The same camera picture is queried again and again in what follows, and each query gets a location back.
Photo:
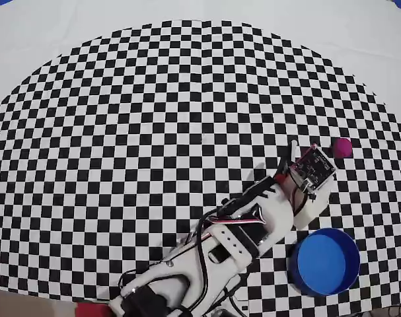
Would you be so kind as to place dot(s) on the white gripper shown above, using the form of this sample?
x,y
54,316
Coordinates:
x,y
292,149

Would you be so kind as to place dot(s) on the pink faceted ball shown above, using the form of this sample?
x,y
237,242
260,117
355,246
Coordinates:
x,y
343,148

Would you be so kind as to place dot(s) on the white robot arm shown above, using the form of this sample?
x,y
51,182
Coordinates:
x,y
273,211

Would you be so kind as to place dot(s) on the blue round box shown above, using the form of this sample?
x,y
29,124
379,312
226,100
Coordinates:
x,y
322,261

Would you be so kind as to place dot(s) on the black white checkered mat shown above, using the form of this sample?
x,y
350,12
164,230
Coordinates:
x,y
88,132

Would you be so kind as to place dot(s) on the red flat object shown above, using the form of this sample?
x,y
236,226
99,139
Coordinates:
x,y
94,311

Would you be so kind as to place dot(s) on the gripper camera circuit board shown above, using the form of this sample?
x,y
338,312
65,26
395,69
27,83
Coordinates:
x,y
314,168

